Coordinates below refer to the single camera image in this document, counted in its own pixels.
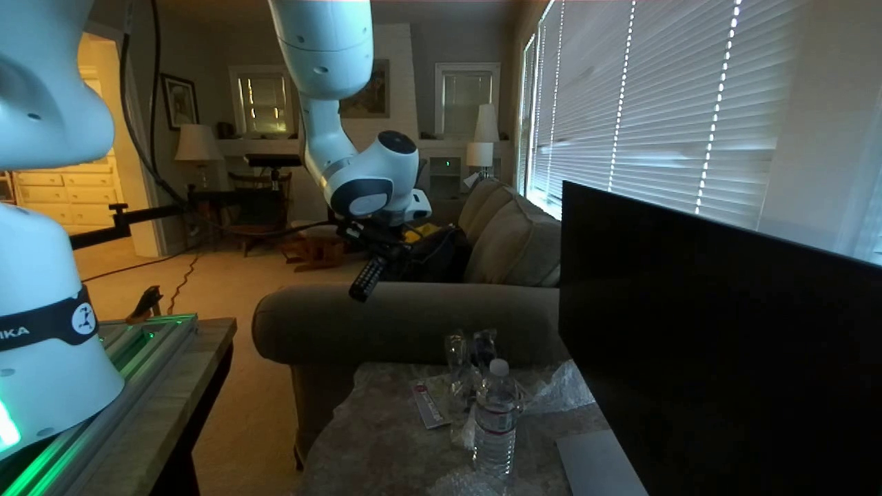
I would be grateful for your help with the brown wooden stool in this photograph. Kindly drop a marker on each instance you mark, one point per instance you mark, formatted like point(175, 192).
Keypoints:
point(314, 249)

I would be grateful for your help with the wide background window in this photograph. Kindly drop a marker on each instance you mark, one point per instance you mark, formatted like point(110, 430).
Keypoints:
point(262, 103)

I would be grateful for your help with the small clear plastic wrapper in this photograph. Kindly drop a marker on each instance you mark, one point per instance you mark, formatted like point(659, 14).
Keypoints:
point(430, 405)

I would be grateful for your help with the wide white window blinds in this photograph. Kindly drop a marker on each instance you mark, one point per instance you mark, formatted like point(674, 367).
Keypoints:
point(663, 110)

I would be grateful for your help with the Husky robot workbench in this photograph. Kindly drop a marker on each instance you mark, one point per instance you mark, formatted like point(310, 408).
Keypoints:
point(156, 402)

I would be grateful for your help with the tall background window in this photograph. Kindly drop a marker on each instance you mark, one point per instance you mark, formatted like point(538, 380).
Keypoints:
point(463, 98)

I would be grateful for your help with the table lamp with beige shade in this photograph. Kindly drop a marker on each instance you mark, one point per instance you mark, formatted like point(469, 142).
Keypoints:
point(197, 145)

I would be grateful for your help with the table lamp with white shade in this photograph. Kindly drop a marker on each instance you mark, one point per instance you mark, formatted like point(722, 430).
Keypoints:
point(478, 154)

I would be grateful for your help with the dark throw pillow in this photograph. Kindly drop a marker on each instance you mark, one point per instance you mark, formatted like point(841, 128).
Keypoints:
point(430, 262)

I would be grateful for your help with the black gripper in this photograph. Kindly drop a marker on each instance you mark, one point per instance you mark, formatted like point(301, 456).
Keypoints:
point(379, 236)

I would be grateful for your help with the light wooden dresser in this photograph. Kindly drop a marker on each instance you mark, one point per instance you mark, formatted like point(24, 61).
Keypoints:
point(63, 197)

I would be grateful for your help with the small dark framed picture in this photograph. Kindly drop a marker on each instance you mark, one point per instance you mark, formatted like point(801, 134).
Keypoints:
point(181, 99)

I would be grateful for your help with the large framed painting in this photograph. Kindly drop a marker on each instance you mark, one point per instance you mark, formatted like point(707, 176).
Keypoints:
point(369, 98)

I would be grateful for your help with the black flat screen monitor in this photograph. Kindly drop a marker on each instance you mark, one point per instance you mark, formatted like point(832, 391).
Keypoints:
point(735, 367)

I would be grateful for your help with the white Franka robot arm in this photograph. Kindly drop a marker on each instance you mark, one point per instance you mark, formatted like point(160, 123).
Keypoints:
point(321, 46)

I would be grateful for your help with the clear plastic bag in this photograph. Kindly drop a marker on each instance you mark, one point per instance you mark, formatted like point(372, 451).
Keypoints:
point(560, 389)

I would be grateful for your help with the clear plastic water bottle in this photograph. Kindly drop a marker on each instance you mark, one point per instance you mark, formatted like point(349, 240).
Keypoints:
point(498, 423)

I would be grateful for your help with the silver monitor stand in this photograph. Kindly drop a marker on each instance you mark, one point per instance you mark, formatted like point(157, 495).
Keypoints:
point(597, 463)

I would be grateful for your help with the yellow throw pillow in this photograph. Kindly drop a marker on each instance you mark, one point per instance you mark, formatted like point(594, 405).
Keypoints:
point(420, 232)

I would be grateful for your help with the beige fabric couch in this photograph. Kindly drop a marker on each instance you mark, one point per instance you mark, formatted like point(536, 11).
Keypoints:
point(368, 320)

